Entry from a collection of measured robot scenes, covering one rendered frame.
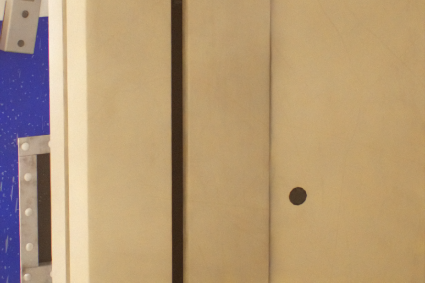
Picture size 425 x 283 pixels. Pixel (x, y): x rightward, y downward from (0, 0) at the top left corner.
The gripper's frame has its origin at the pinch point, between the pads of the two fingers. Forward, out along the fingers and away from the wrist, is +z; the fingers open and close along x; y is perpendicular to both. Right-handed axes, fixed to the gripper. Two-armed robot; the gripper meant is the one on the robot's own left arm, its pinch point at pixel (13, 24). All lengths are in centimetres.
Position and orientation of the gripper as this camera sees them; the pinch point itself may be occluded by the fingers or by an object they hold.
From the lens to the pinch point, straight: 200.5
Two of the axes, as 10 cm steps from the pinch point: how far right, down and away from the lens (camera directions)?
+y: 8.7, 0.7, 4.8
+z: -1.5, 9.8, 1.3
